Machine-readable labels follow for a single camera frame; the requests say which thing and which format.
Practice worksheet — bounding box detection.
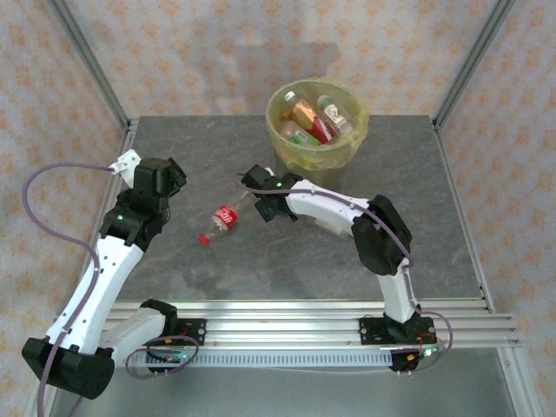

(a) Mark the aluminium table side rail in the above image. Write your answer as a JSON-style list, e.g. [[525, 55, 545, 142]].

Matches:
[[86, 119, 141, 261], [432, 119, 496, 314]]

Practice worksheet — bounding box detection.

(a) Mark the red label cola bottle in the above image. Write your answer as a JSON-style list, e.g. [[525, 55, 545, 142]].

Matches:
[[198, 203, 240, 247]]

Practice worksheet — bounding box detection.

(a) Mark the clear bottle green-white cap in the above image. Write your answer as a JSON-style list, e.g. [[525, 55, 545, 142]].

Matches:
[[315, 95, 354, 136]]

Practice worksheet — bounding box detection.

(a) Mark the slotted grey cable duct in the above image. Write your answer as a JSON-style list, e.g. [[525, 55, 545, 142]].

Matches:
[[115, 350, 394, 369]]

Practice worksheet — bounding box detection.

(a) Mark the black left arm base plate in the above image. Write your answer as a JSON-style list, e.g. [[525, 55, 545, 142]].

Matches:
[[173, 318, 208, 348]]

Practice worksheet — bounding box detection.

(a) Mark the translucent yellow-green plastic bin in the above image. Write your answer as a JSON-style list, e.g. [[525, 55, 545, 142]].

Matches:
[[264, 76, 371, 195]]

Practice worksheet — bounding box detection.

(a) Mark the aluminium frame post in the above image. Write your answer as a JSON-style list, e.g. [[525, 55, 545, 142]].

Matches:
[[46, 0, 132, 131], [497, 347, 546, 417], [433, 0, 519, 130], [23, 390, 57, 417]]

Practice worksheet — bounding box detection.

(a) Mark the small circuit board green light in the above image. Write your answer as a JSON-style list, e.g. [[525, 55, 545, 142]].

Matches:
[[406, 347, 447, 361], [147, 350, 186, 365]]

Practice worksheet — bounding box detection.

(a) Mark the white label square bottle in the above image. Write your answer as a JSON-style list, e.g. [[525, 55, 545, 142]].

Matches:
[[310, 212, 355, 240]]

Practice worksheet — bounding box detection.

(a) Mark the aluminium mounting rail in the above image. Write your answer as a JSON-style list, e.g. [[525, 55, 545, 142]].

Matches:
[[103, 298, 522, 350]]

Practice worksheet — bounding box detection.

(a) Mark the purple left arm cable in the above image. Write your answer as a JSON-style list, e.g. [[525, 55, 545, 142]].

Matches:
[[22, 162, 201, 417]]

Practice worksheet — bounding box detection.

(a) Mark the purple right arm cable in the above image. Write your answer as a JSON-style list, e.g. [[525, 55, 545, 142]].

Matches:
[[234, 173, 457, 378]]

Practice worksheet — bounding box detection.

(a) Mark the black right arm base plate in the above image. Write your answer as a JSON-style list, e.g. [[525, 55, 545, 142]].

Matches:
[[359, 315, 437, 348]]

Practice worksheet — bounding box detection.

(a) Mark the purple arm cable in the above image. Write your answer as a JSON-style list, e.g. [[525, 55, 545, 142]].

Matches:
[[22, 162, 201, 417], [234, 173, 457, 378]]

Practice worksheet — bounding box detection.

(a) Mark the aluminium lower frame post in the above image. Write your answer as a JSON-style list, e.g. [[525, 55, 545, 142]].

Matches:
[[23, 390, 57, 417], [497, 347, 546, 417]]

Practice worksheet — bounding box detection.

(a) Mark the green label bottle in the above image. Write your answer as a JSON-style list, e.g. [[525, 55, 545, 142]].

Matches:
[[281, 121, 321, 147]]

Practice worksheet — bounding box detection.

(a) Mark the grey metal shelf panel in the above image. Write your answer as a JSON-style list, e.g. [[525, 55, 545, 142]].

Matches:
[[50, 367, 520, 417]]

